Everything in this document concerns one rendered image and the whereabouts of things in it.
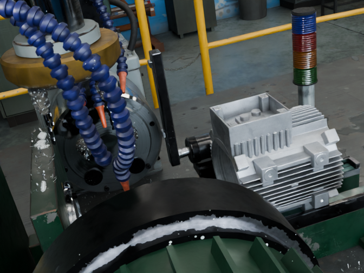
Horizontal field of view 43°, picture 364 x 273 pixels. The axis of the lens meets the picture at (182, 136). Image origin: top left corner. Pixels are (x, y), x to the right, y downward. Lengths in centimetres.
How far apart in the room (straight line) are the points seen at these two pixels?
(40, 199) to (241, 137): 35
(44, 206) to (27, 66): 20
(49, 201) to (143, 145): 40
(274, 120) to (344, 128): 70
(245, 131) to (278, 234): 55
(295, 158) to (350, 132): 65
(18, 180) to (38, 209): 84
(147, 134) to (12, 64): 44
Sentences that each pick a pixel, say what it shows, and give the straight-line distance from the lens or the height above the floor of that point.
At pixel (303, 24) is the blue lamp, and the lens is 118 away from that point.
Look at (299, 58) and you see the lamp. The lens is 121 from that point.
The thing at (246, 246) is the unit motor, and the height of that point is 134.
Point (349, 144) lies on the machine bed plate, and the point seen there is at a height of 80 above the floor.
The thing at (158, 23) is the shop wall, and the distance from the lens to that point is 599.
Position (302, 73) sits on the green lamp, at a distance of 122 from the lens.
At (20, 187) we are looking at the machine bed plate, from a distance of 149.
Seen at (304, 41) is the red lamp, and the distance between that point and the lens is 119.
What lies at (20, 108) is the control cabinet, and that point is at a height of 15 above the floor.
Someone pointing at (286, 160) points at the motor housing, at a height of 106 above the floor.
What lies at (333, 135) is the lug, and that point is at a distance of 88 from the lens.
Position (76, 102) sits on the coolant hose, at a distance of 57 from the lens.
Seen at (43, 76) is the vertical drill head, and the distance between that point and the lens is 66.
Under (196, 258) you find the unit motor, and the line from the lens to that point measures 23.
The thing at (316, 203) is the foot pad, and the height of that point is 97.
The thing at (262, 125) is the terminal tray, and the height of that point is 113.
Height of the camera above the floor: 151
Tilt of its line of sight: 27 degrees down
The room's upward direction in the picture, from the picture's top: 9 degrees counter-clockwise
